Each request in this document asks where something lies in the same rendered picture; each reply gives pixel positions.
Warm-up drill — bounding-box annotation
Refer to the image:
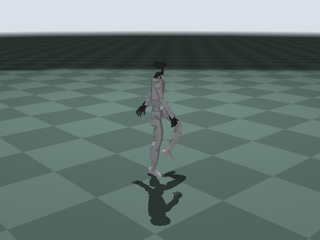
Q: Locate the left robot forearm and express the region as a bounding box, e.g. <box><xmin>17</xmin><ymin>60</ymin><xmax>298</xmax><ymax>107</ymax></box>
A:
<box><xmin>144</xmin><ymin>92</ymin><xmax>151</xmax><ymax>106</ymax></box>

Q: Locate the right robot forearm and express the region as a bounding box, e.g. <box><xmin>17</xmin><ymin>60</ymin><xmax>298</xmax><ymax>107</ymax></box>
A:
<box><xmin>161</xmin><ymin>99</ymin><xmax>175</xmax><ymax>119</ymax></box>

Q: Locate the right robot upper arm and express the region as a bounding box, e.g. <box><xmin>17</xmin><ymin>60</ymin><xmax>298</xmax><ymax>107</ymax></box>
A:
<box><xmin>154</xmin><ymin>80</ymin><xmax>168</xmax><ymax>105</ymax></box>

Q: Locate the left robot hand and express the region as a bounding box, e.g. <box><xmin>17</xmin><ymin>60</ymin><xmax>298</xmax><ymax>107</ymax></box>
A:
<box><xmin>136</xmin><ymin>101</ymin><xmax>147</xmax><ymax>117</ymax></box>

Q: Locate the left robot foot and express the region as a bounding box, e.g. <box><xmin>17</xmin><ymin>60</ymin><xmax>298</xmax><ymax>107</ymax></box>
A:
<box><xmin>161</xmin><ymin>149</ymin><xmax>175</xmax><ymax>159</ymax></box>

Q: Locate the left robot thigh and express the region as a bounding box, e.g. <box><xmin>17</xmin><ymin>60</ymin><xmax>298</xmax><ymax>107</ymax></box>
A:
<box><xmin>162</xmin><ymin>107</ymin><xmax>183</xmax><ymax>133</ymax></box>

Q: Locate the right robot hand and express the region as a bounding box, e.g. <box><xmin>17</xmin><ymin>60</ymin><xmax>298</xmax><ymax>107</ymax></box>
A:
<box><xmin>169</xmin><ymin>114</ymin><xmax>179</xmax><ymax>127</ymax></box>

